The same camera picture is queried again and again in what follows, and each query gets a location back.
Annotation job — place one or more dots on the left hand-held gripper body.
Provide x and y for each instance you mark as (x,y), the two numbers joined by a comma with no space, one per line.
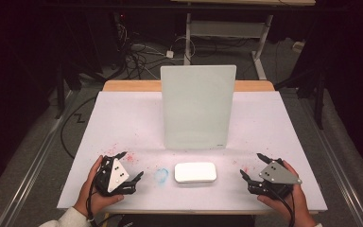
(115,176)

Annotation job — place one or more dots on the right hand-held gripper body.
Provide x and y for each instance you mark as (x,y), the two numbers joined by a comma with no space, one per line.
(277,175)

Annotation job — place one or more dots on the white whiteboard eraser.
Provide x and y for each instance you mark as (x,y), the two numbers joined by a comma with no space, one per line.
(195,172)

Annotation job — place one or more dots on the person's left hand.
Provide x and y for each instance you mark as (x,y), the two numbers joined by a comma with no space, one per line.
(99,201)

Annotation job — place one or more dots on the person's right hand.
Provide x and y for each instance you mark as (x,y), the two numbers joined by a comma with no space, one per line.
(300,209)

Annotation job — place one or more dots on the wooden table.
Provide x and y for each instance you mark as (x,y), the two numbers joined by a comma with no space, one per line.
(132,85)

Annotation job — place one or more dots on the black stand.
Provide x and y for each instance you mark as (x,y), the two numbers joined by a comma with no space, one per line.
(60,94)
(319,101)

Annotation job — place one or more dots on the pale green glass whiteboard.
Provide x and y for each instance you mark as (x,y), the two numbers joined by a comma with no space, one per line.
(198,107)

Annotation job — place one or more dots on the white power adapter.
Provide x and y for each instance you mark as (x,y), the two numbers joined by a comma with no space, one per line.
(169,54)

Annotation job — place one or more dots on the small beige box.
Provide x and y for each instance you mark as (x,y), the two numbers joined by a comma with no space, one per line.
(298,46)

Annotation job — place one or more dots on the metal floor rail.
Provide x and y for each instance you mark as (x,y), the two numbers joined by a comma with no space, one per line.
(34,170)
(340,176)

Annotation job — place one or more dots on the white metal frame desk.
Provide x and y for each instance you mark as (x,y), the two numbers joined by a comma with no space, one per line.
(227,29)

